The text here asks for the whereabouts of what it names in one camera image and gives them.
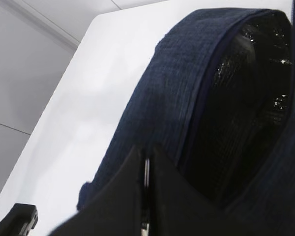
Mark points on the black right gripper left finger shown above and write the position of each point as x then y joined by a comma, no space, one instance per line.
117,209

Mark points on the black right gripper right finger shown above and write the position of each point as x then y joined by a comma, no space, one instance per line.
176,209

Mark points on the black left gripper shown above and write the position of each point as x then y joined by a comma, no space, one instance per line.
21,219

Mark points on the navy blue lunch bag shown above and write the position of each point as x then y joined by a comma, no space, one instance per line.
219,97

